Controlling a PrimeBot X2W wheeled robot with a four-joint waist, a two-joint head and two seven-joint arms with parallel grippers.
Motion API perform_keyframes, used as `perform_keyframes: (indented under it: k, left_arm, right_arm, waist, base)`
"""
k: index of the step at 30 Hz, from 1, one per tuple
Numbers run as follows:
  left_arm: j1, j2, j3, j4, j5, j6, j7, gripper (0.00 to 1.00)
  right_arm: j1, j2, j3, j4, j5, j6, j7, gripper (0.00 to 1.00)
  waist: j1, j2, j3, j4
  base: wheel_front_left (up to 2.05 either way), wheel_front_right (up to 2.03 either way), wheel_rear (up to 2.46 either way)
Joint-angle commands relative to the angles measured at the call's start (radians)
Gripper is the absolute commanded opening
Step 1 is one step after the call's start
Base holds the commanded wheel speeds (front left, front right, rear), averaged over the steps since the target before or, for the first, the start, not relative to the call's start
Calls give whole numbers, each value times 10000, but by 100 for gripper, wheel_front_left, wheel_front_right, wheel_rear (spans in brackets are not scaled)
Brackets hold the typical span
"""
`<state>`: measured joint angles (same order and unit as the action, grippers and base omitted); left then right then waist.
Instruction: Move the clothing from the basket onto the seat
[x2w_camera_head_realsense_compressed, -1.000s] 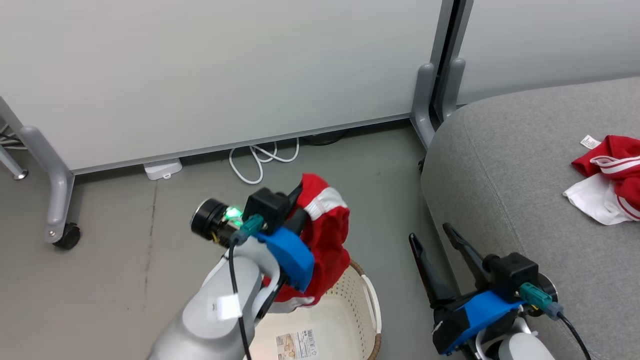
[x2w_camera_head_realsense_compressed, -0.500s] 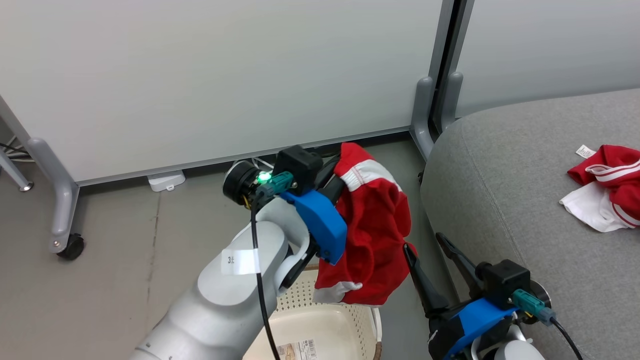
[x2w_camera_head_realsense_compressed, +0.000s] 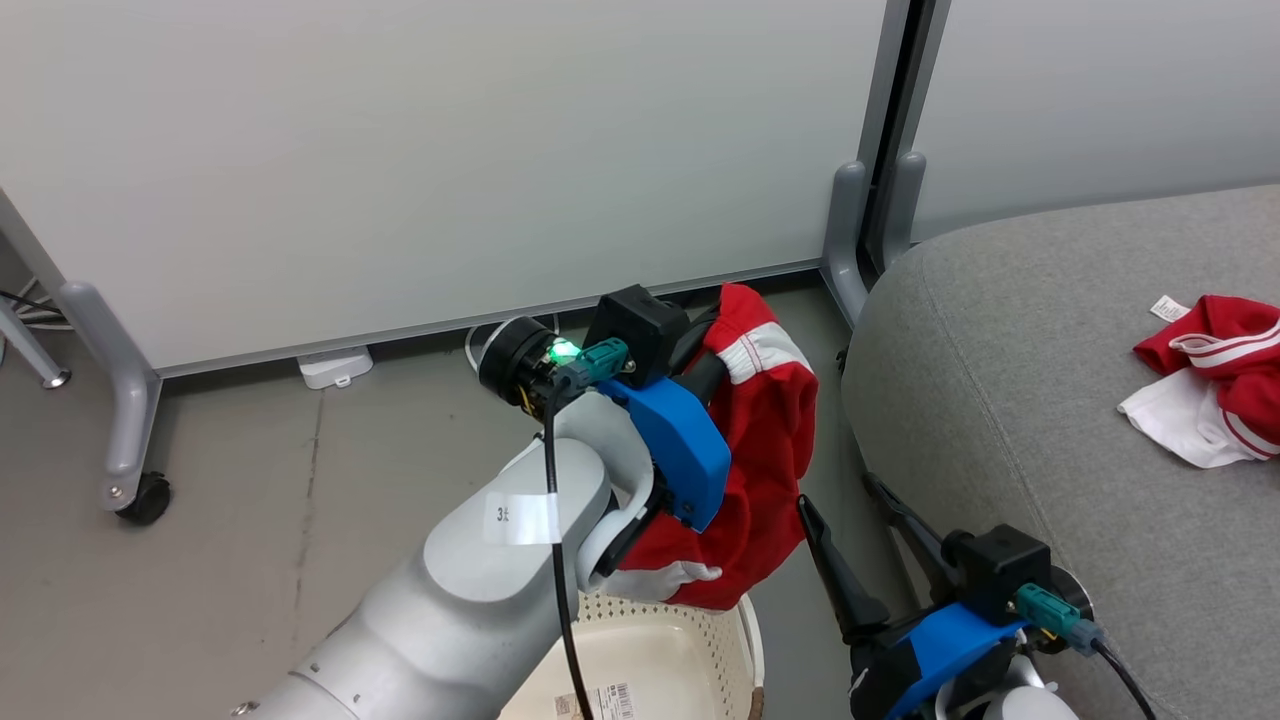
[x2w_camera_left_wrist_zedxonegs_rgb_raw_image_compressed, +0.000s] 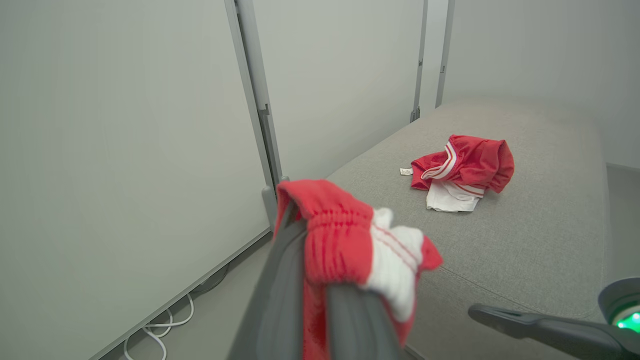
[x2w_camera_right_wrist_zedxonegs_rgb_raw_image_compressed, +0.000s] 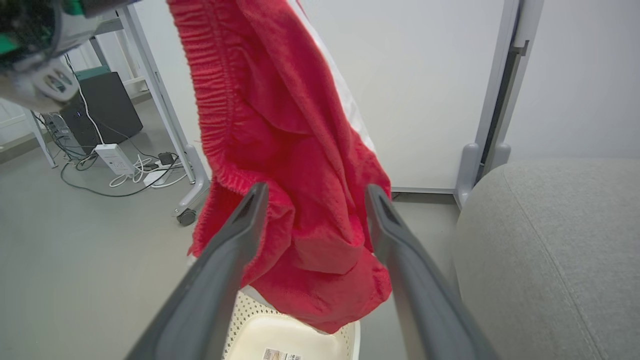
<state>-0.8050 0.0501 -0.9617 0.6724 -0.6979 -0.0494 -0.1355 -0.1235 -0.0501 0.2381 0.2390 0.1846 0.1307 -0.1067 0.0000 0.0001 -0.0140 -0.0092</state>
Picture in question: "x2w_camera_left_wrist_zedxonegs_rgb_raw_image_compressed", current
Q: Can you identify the plain white partition panel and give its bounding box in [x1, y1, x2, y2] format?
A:
[435, 0, 640, 171]

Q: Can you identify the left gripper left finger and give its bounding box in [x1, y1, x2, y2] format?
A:
[227, 200, 307, 360]

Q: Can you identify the large white partition panel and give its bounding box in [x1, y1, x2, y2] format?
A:
[0, 0, 273, 360]

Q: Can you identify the looped white cable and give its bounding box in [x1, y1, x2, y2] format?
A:
[123, 293, 195, 360]

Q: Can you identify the grey fabric sofa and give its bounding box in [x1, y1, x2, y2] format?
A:
[227, 97, 613, 360]

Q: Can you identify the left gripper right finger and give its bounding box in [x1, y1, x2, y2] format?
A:
[326, 284, 403, 360]

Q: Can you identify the white partition panel grey frame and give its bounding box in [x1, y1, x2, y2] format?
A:
[235, 0, 430, 183]

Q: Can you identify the red and white garment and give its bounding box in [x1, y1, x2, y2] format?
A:
[272, 179, 444, 360]
[410, 134, 516, 213]

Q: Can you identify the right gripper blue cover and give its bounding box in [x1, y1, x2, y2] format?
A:
[468, 277, 640, 360]

